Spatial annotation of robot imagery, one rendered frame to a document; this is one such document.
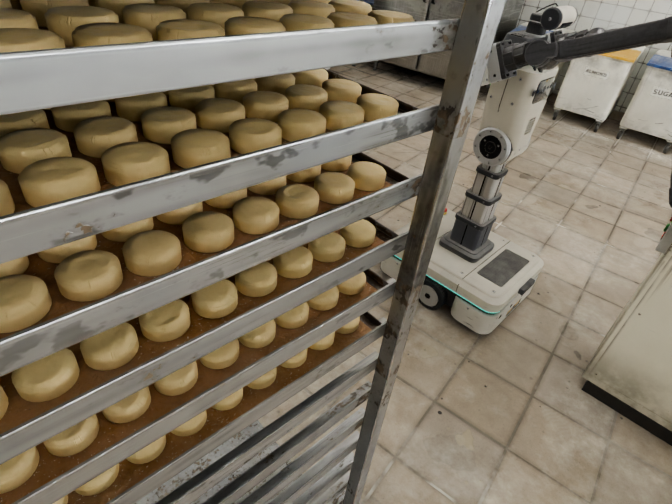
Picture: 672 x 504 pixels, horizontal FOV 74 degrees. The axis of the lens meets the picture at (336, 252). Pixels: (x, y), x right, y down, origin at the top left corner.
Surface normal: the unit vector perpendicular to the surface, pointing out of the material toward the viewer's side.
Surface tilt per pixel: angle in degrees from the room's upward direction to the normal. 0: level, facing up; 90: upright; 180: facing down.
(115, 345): 0
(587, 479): 0
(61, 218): 90
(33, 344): 90
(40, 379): 0
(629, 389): 90
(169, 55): 90
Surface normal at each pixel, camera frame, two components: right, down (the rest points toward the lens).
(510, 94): -0.69, 0.38
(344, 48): 0.67, 0.50
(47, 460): 0.10, -0.79
